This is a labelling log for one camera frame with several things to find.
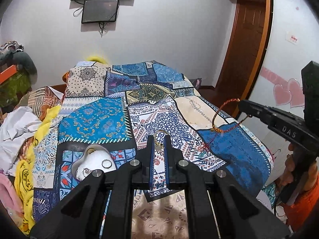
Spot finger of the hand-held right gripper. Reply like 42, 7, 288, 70
245, 112, 273, 130
238, 99, 278, 117

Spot pink cloth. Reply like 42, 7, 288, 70
0, 173, 23, 213

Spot pink heart stickers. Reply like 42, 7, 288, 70
273, 78, 306, 109

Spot red string bracelet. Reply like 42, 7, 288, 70
199, 98, 253, 158

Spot person's right forearm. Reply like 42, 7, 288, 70
284, 184, 319, 232

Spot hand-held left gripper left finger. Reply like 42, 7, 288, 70
30, 135, 156, 239

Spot white sliding wardrobe door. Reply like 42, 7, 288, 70
249, 0, 319, 160

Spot gold hoop earring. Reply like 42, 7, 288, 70
153, 130, 170, 147

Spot orange striped cloth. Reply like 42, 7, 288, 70
19, 86, 66, 120

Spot pile of clothes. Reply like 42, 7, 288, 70
0, 40, 38, 80

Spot red label sticker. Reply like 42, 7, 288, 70
285, 31, 301, 46

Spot person's right hand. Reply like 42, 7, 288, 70
279, 141, 315, 192

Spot orange box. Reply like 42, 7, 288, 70
0, 64, 17, 85

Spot purple heart-shaped jewelry box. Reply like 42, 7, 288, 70
71, 144, 118, 183

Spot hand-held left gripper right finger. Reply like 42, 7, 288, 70
163, 135, 291, 239

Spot brown wooden door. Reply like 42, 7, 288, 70
216, 0, 273, 120

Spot yellow cloth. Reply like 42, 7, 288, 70
13, 104, 62, 235

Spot patchwork printed blanket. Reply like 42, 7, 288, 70
32, 60, 275, 239

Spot white cloth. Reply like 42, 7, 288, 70
0, 106, 43, 173

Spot small black wall monitor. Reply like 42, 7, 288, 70
81, 0, 120, 24

